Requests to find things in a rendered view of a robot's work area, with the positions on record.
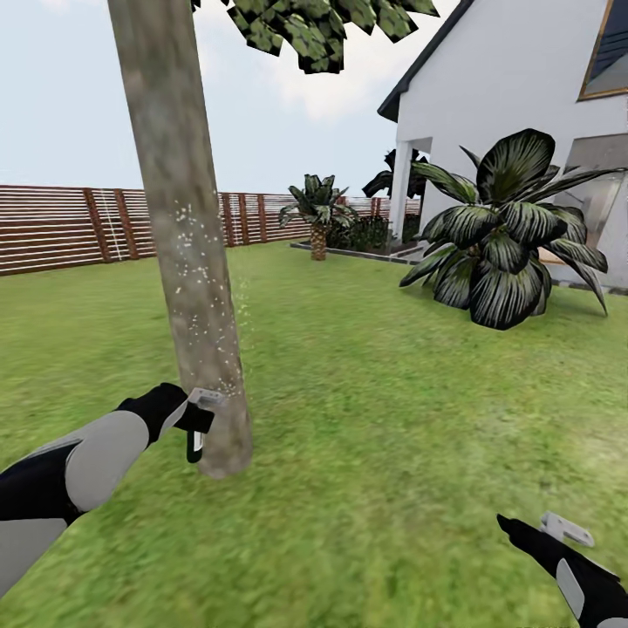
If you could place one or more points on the pesticide atomizer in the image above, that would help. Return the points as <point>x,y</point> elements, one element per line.
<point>195,448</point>

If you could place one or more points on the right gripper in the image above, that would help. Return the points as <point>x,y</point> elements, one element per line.
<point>530,540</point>

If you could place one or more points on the tree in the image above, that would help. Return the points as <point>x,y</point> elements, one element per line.
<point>160,68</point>

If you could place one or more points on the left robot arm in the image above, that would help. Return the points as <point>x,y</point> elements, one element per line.
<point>42,494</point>

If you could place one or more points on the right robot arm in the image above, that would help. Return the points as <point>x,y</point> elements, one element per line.
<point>590,589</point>

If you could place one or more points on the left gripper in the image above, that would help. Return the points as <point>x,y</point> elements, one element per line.
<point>199,421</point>

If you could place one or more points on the fixed window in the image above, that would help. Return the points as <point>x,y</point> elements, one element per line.
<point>595,198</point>

